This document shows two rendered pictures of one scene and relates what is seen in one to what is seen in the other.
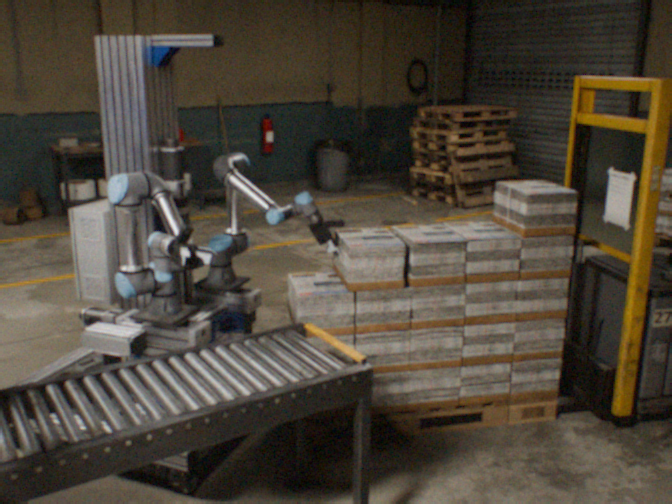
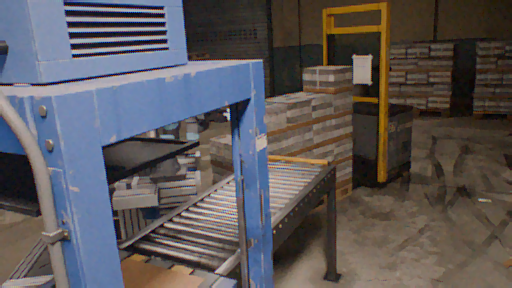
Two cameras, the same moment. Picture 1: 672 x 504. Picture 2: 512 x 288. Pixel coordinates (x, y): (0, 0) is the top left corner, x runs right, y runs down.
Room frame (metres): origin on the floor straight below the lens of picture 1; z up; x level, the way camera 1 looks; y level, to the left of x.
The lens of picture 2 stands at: (0.47, 1.48, 1.61)
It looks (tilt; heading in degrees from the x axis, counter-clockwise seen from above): 15 degrees down; 331
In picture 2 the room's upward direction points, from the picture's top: 3 degrees counter-clockwise
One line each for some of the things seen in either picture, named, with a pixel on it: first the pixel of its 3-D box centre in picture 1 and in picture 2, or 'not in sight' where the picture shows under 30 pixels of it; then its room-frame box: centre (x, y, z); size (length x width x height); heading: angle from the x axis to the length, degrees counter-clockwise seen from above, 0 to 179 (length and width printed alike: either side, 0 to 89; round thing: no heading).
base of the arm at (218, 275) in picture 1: (221, 271); not in sight; (3.38, 0.59, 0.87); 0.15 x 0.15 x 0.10
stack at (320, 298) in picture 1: (398, 349); (277, 173); (3.42, -0.35, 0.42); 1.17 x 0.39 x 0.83; 102
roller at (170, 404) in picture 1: (160, 392); (241, 206); (2.21, 0.62, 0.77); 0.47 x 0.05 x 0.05; 33
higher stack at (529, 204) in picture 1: (525, 301); (328, 132); (3.57, -1.06, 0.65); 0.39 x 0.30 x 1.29; 12
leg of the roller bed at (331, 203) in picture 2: (361, 472); (331, 231); (2.38, -0.11, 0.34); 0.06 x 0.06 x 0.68; 33
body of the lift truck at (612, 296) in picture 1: (647, 331); (373, 140); (3.74, -1.85, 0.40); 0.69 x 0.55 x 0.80; 12
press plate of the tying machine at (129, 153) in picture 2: not in sight; (63, 162); (1.70, 1.42, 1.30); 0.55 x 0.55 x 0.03; 33
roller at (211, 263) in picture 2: (1, 432); (178, 255); (1.93, 1.06, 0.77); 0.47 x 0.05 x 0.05; 33
